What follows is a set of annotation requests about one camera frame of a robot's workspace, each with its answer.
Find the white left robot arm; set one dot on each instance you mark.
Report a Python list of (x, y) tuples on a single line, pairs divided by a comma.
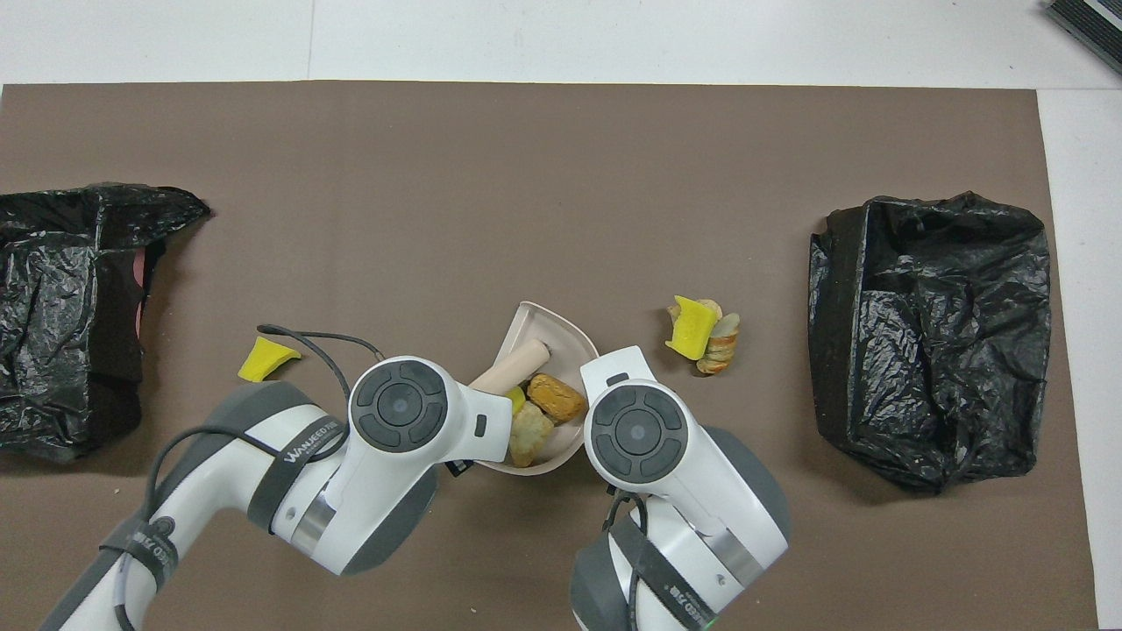
[(263, 491)]

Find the pink plastic bin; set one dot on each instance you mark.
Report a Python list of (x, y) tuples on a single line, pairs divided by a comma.
[(139, 289)]

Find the pale stone-like chunk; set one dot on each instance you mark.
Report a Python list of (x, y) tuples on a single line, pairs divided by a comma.
[(530, 434)]

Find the large yellow sponge piece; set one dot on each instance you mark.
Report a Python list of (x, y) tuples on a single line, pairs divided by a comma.
[(692, 329)]

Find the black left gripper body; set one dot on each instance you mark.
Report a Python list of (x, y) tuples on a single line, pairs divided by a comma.
[(460, 468)]

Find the beige hand brush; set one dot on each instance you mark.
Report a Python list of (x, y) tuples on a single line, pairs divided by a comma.
[(517, 364)]

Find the small yellow sponge piece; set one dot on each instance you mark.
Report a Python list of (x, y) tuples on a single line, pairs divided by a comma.
[(263, 361), (515, 400)]

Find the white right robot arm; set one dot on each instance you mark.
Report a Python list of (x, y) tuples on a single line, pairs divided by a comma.
[(684, 491)]

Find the beige plastic dustpan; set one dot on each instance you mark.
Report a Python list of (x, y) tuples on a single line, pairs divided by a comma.
[(535, 324)]

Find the black bag lined bin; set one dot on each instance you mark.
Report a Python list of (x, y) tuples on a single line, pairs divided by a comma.
[(61, 333), (947, 350)]

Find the sliced tan bread piece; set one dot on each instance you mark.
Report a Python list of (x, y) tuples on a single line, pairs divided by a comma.
[(723, 342)]

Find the brown table mat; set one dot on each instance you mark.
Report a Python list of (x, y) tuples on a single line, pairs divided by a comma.
[(561, 175)]

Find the brown bread roll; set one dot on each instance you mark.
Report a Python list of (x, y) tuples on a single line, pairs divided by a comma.
[(557, 399)]

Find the dark ribbed object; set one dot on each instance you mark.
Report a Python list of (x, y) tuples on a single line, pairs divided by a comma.
[(1091, 22)]

